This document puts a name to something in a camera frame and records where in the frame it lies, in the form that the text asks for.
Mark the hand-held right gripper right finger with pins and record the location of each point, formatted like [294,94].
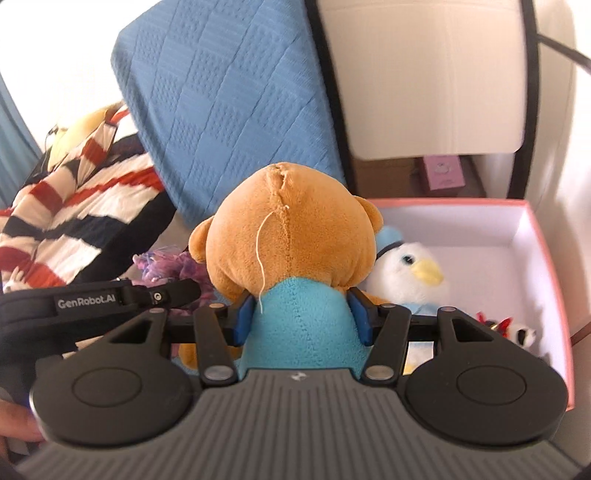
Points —
[362,323]

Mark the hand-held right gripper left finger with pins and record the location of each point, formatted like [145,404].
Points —
[243,323]

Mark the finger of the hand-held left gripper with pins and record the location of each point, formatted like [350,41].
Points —
[178,293]

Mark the brown teddy bear plush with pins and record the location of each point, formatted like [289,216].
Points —
[291,230]

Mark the small panda plush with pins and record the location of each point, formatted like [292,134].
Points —
[524,336]

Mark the pink cardboard box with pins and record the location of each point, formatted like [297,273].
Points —
[556,295]

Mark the person's left hand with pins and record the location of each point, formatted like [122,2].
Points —
[18,420]

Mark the purple fuzzy flower bunch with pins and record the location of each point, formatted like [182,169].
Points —
[161,265]

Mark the white duck plush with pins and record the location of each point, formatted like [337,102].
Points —
[406,272]

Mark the striped blanket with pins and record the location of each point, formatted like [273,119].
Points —
[83,217]

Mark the red devil figurine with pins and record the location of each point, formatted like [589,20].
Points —
[496,325]

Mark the small pink printed box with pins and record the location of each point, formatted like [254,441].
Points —
[443,171]

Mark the blue curtain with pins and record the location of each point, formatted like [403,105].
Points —
[16,147]

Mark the yellow plush toy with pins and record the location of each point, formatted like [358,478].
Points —
[78,134]

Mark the blue textured sofa cover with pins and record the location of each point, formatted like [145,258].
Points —
[231,92]

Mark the beige plastic chair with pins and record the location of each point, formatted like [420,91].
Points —
[429,74]

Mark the black curved rod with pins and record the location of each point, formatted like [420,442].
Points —
[565,48]

